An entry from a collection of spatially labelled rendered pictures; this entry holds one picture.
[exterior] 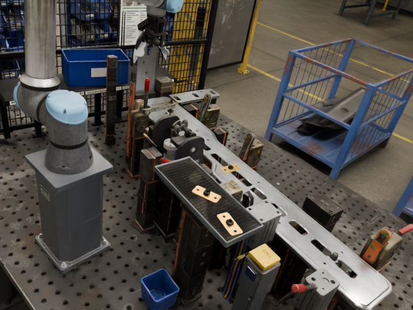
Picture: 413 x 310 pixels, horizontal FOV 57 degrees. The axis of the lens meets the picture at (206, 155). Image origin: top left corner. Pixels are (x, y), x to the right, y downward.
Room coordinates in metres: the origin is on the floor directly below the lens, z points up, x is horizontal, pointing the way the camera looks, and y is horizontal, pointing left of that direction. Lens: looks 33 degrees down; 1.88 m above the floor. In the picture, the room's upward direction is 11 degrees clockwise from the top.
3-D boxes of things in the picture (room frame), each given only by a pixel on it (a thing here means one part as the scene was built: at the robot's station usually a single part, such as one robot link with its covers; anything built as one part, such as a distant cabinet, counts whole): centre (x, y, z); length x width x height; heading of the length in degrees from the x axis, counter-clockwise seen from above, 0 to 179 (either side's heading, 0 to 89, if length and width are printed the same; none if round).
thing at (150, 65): (1.83, 0.38, 1.17); 0.12 x 0.01 x 0.34; 133
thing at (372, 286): (1.27, -0.13, 1.00); 1.38 x 0.22 x 0.02; 43
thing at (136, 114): (1.51, 0.33, 0.88); 0.07 x 0.06 x 0.35; 133
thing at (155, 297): (0.83, 0.07, 0.74); 0.11 x 0.10 x 0.09; 43
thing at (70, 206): (1.00, 0.44, 0.90); 0.21 x 0.21 x 0.40; 52
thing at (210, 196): (0.89, -0.02, 1.17); 0.08 x 0.04 x 0.01; 68
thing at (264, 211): (0.93, -0.21, 0.90); 0.13 x 0.10 x 0.41; 133
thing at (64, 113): (1.01, 0.45, 1.27); 0.13 x 0.12 x 0.14; 60
